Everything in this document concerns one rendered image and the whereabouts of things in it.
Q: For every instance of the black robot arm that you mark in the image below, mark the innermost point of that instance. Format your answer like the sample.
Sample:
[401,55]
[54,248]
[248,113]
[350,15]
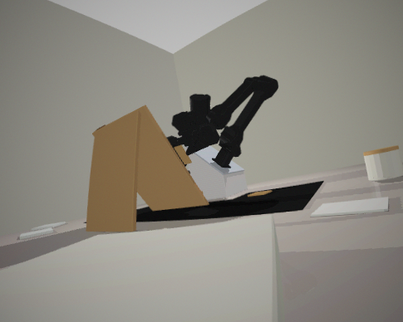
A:
[262,87]

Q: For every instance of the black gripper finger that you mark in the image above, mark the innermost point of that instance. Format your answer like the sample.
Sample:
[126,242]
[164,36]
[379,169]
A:
[172,142]
[197,143]

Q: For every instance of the white round container with tan lid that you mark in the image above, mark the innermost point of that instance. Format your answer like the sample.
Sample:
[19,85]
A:
[383,163]

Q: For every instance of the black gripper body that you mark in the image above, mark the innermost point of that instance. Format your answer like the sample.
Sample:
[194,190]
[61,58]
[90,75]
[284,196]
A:
[209,131]

